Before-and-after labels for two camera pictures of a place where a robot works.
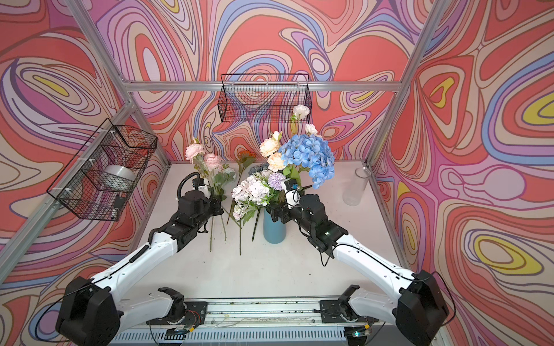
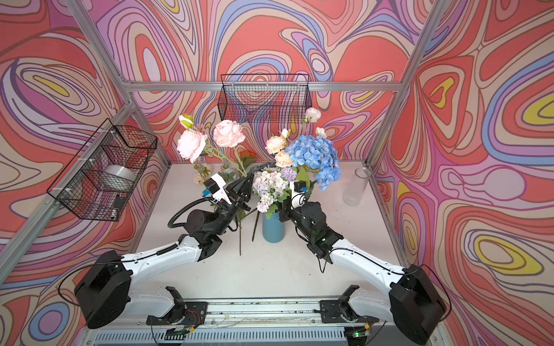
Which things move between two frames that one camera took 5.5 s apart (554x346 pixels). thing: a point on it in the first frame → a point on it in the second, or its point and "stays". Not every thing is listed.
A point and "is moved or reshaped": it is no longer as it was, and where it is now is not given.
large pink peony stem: [216, 173] → [192, 143]
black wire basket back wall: [269, 98] stays
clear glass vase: [353, 193] stays
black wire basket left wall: [99, 181] stays
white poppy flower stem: [300, 111] → [312, 114]
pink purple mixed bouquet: [256, 191] is moved or reshaped
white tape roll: [117, 177] stays
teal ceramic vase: [273, 232] stays
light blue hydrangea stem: [310, 152] is moved or reshaped
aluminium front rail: [266, 314] stays
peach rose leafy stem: [270, 150] is moved or reshaped
